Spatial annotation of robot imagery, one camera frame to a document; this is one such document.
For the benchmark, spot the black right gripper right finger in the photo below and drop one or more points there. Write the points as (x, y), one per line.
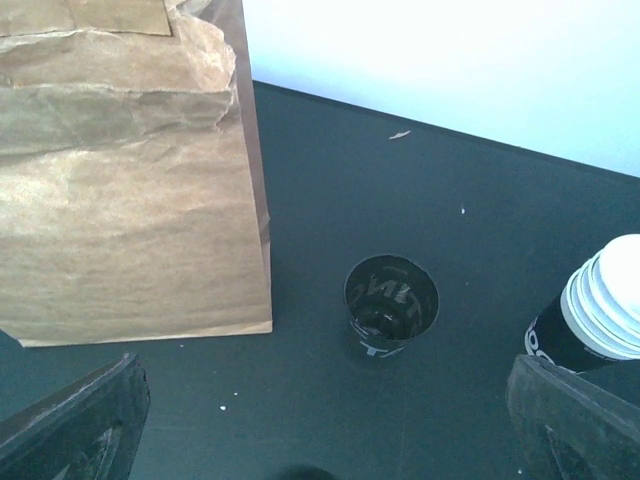
(568, 427)

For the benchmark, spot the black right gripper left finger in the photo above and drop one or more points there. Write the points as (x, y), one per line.
(90, 429)

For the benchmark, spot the brown paper bag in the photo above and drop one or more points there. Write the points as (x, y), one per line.
(133, 202)

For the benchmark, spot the stack of black paper cups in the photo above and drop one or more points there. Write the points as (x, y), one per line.
(594, 321)

